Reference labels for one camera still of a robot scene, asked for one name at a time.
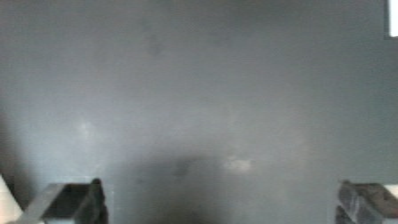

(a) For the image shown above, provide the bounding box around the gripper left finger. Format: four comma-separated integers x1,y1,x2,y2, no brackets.
14,179,108,224

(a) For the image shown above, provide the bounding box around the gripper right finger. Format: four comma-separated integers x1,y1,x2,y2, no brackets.
334,181,398,224

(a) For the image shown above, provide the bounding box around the white drawer cabinet box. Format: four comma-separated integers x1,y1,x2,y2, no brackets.
387,0,398,38

